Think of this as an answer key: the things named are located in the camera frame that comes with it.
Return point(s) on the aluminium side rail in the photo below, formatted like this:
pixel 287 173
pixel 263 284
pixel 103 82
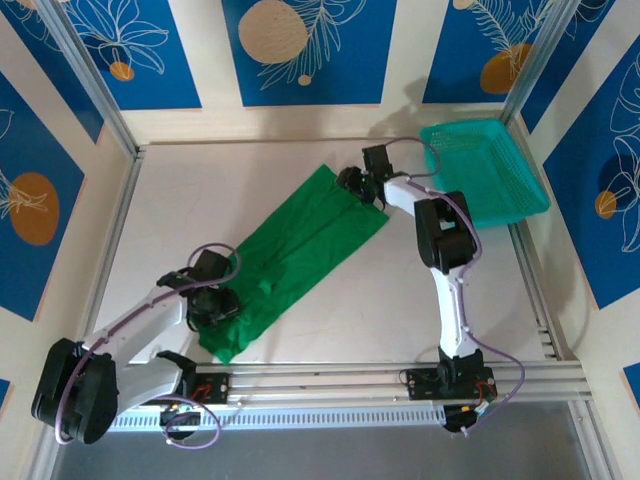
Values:
pixel 524 250
pixel 116 225

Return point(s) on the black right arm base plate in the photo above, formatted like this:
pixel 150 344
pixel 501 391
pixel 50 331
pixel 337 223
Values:
pixel 422 385

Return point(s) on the long aluminium frame rail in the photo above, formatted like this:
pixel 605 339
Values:
pixel 320 382

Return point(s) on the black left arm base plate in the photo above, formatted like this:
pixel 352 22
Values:
pixel 212 387

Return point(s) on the teal plastic mesh basket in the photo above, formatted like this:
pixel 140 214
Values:
pixel 500 170

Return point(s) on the aluminium corner post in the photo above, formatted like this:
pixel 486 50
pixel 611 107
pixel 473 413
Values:
pixel 537 60
pixel 90 75

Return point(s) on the green t-shirt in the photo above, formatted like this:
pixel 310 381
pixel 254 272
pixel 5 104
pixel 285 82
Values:
pixel 300 235

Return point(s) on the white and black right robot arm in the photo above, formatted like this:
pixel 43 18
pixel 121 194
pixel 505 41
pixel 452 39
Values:
pixel 452 310

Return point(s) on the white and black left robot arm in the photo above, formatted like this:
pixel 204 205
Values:
pixel 135 325

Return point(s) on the blue floral wall panel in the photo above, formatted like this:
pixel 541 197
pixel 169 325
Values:
pixel 554 75
pixel 340 75
pixel 30 275
pixel 590 250
pixel 450 60
pixel 60 75
pixel 165 85

